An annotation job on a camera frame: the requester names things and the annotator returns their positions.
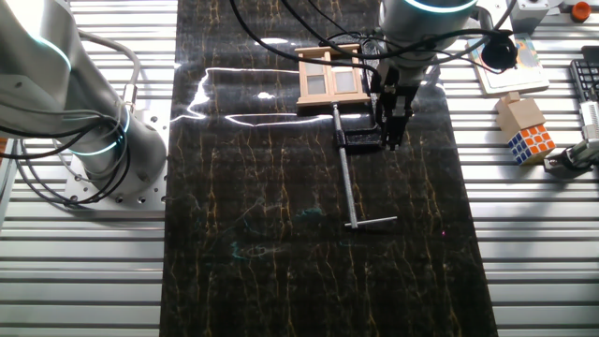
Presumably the wooden toy house block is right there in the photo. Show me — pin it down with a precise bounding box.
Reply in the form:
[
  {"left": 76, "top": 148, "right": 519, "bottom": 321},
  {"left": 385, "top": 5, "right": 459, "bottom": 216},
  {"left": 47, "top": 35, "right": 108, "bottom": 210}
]
[{"left": 495, "top": 91, "right": 547, "bottom": 141}]

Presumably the Rubik's cube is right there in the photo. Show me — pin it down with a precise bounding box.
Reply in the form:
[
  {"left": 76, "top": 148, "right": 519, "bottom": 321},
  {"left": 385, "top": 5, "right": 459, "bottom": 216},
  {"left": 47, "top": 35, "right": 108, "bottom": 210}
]
[{"left": 507, "top": 124, "right": 557, "bottom": 167}]

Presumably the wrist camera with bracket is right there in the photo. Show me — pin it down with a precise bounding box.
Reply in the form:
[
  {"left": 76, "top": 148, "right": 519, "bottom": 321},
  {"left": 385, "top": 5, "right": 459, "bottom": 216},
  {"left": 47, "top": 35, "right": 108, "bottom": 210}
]
[{"left": 480, "top": 33, "right": 519, "bottom": 71}]

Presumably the black keyboard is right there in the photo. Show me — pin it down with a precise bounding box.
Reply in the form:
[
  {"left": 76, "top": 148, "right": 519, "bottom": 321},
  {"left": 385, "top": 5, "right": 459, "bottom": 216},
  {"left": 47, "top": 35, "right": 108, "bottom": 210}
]
[{"left": 569, "top": 45, "right": 599, "bottom": 102}]

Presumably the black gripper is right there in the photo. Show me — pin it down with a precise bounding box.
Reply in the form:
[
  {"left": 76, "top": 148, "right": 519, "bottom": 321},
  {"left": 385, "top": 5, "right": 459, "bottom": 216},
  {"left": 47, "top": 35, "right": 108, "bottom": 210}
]
[{"left": 372, "top": 63, "right": 421, "bottom": 152}]

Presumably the wooden sliding window sash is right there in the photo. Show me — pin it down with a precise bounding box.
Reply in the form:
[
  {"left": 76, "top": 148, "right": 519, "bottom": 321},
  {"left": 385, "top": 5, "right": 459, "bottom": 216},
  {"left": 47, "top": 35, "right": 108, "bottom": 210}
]
[{"left": 303, "top": 72, "right": 329, "bottom": 96}]

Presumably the black marble pattern mat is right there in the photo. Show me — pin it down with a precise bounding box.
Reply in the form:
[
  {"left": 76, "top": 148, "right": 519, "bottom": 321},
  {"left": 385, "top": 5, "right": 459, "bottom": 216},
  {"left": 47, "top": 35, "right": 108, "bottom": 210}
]
[{"left": 158, "top": 0, "right": 500, "bottom": 337}]

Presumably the grey cable with metal connector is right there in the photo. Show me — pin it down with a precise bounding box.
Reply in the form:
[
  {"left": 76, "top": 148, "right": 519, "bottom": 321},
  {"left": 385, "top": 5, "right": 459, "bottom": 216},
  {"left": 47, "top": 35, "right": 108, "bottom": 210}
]
[{"left": 74, "top": 28, "right": 142, "bottom": 113}]

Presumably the small camera on black mount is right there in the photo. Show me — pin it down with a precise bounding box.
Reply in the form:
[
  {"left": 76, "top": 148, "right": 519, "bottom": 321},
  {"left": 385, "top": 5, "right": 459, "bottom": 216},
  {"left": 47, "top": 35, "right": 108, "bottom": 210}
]
[{"left": 543, "top": 139, "right": 599, "bottom": 179}]

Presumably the silver ribbed camera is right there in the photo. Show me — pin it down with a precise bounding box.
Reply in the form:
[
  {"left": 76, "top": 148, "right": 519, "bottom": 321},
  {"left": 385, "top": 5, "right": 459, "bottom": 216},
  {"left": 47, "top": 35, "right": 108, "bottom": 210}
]
[{"left": 578, "top": 99, "right": 599, "bottom": 141}]

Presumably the grey control box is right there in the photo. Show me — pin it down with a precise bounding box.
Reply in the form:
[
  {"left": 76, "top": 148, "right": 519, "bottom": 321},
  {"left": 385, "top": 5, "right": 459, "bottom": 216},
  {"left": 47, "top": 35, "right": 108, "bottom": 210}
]
[{"left": 509, "top": 0, "right": 551, "bottom": 34}]

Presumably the wooden toy window frame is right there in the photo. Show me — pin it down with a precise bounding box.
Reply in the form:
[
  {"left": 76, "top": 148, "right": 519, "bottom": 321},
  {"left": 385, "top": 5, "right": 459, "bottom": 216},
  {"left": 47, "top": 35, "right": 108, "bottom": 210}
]
[{"left": 293, "top": 43, "right": 372, "bottom": 107}]

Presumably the orange round button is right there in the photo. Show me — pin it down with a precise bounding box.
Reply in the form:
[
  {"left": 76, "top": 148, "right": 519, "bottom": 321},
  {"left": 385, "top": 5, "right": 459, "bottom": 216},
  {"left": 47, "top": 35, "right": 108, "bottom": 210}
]
[{"left": 570, "top": 1, "right": 592, "bottom": 23}]

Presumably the black C-clamp with steel screw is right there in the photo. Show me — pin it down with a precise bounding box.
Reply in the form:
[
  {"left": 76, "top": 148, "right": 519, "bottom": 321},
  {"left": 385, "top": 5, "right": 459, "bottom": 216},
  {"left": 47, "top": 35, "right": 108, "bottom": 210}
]
[{"left": 322, "top": 31, "right": 399, "bottom": 230}]

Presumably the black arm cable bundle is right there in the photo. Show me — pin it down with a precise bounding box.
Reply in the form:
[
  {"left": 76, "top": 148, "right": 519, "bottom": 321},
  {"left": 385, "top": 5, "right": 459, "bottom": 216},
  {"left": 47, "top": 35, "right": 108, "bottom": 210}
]
[{"left": 0, "top": 0, "right": 519, "bottom": 207}]

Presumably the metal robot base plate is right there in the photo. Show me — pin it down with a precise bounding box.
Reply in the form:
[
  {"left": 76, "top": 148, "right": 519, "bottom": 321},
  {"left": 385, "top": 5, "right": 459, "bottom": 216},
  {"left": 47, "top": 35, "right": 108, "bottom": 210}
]
[{"left": 63, "top": 97, "right": 172, "bottom": 212}]

